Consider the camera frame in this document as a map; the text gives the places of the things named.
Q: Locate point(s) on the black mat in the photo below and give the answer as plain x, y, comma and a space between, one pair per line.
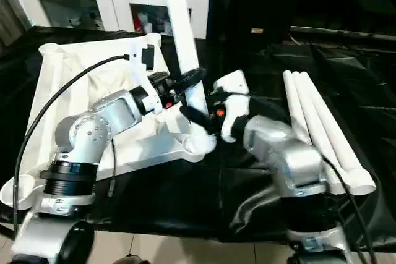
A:
185, 199

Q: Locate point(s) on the white plastic table leg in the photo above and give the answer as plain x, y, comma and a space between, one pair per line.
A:
287, 97
304, 106
337, 140
182, 29

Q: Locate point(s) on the grey curtain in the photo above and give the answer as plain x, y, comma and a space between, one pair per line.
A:
12, 4

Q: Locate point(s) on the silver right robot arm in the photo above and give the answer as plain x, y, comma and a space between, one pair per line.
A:
294, 159

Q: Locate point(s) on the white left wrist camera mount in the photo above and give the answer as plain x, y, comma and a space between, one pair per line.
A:
136, 60

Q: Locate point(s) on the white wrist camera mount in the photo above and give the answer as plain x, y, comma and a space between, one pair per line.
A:
232, 81
136, 60

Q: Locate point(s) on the red packet in cabinet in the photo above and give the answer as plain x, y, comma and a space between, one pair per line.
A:
137, 19

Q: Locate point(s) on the small tan label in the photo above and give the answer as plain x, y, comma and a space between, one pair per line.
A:
257, 31

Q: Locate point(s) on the white plastic table top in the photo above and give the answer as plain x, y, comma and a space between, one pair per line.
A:
68, 57

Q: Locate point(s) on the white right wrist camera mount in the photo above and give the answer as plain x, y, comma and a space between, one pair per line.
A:
232, 81

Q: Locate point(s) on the black metal rail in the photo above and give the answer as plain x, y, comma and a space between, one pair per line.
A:
340, 33

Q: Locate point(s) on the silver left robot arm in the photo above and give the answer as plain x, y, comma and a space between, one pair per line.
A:
92, 128

